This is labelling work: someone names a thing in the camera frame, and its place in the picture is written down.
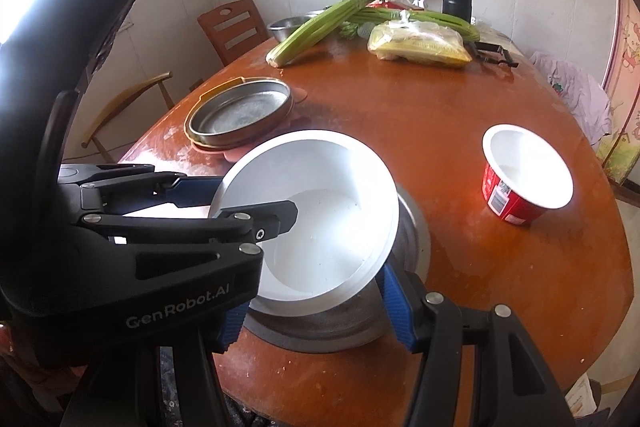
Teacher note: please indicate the small steel basin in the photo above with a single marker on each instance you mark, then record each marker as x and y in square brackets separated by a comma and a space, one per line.
[287, 26]

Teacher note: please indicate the red paper bowl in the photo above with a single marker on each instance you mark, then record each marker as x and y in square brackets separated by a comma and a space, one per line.
[530, 167]
[325, 217]

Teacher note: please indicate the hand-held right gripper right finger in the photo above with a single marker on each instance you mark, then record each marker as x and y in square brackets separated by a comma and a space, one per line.
[400, 307]

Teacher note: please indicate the plastic bag of yellow food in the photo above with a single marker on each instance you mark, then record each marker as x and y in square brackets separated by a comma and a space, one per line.
[420, 44]

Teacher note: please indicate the fruit in foam net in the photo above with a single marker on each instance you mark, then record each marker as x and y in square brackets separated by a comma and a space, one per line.
[352, 31]

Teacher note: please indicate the pink cloth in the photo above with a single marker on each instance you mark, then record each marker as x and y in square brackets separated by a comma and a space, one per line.
[575, 92]

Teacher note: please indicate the celery bunch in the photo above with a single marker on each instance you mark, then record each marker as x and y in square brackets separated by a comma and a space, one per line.
[310, 32]

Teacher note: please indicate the black vegetable peeler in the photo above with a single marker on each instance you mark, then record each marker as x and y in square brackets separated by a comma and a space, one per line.
[492, 52]

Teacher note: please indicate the shallow round metal pan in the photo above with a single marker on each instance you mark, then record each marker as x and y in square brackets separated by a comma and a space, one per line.
[240, 117]

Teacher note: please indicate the large steel bowl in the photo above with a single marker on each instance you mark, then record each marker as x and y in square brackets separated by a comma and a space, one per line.
[350, 322]

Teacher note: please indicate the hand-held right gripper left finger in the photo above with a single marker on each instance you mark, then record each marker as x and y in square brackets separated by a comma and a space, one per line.
[231, 327]

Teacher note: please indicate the pink cartoon sliding door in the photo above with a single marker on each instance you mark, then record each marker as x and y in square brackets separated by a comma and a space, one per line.
[627, 72]

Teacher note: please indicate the yellow scalloped plate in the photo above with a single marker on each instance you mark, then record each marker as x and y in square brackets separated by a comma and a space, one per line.
[220, 87]

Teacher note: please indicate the white printed paper box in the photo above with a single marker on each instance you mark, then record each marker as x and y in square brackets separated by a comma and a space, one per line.
[582, 399]

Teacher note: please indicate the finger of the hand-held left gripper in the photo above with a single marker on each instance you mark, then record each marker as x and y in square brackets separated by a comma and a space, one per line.
[150, 184]
[260, 222]

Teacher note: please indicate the light wooden armchair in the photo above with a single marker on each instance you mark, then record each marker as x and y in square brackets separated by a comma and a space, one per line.
[130, 89]

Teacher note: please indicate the green stalk vegetable bunch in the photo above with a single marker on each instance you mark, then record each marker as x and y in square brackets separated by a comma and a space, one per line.
[440, 21]

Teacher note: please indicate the brown wooden slat chair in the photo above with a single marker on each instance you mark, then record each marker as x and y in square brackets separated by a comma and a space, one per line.
[235, 27]

